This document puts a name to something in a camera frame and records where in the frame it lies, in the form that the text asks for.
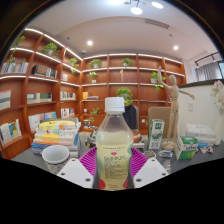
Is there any window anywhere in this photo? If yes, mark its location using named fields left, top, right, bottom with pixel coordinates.
left=218, top=59, right=224, bottom=79

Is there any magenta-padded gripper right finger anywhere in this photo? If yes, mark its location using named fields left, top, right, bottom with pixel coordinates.
left=131, top=147, right=170, bottom=190

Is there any colourful book stack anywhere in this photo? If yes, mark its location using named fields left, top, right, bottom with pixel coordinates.
left=31, top=117, right=82, bottom=158

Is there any ceiling air vent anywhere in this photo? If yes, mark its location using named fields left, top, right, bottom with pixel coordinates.
left=144, top=18, right=170, bottom=30

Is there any white patterned mug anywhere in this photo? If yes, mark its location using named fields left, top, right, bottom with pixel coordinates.
left=41, top=144, right=71, bottom=175

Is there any white book stack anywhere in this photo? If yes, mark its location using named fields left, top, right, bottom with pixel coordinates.
left=184, top=123, right=218, bottom=145

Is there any wooden artist mannequin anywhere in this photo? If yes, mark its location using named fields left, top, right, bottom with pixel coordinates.
left=156, top=65, right=196, bottom=152

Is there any clear bottle with white cap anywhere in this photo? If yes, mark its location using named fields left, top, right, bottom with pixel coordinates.
left=94, top=96, right=134, bottom=192

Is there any branching ceiling lamp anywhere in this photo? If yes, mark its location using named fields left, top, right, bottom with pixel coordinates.
left=108, top=0, right=164, bottom=16

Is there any green and white drink carton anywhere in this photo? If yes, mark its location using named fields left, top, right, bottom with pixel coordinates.
left=147, top=118, right=165, bottom=150

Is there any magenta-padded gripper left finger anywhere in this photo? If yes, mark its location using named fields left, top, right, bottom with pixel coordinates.
left=56, top=147, right=98, bottom=190

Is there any green and white box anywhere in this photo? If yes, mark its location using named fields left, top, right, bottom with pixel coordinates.
left=174, top=135, right=200, bottom=161

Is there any black office chair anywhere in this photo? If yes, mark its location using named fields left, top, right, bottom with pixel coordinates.
left=122, top=104, right=140, bottom=131

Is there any wooden wall shelf unit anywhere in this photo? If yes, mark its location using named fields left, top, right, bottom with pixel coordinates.
left=0, top=27, right=188, bottom=160

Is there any white vase with flowers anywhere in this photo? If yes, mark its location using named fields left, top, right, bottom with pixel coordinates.
left=210, top=79, right=224, bottom=147

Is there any tan chair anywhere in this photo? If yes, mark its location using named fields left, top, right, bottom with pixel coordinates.
left=147, top=106, right=173, bottom=139

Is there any dark book stack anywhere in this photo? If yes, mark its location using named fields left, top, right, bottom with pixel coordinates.
left=84, top=128, right=147, bottom=150

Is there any grey window curtain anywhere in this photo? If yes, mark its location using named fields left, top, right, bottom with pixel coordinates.
left=194, top=61, right=221, bottom=83

